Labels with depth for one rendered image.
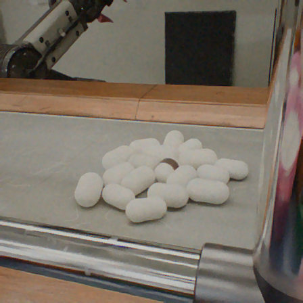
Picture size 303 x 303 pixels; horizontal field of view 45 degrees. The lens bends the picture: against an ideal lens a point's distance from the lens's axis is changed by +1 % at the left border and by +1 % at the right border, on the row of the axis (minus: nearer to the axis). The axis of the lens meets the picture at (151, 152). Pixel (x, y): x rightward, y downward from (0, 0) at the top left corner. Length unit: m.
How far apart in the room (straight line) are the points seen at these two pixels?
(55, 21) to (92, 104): 0.49
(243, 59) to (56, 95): 1.91
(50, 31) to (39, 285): 0.83
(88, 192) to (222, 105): 0.25
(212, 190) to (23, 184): 0.18
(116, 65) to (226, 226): 2.44
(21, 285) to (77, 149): 0.24
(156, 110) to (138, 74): 2.12
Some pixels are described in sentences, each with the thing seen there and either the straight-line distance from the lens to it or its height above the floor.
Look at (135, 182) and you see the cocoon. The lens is 0.32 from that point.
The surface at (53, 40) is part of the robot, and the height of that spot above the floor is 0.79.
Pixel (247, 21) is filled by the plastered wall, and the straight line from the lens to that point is 2.37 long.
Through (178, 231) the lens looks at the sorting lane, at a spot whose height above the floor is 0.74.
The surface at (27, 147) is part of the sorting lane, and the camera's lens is 0.46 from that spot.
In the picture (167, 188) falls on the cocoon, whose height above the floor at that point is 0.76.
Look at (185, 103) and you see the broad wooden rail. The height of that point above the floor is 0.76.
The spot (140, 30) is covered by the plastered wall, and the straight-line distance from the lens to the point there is 2.56.
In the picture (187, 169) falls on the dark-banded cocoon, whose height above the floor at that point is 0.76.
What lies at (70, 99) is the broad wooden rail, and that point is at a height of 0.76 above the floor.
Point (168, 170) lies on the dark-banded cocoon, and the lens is 0.33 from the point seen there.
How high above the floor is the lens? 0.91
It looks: 25 degrees down
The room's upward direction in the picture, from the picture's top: 3 degrees counter-clockwise
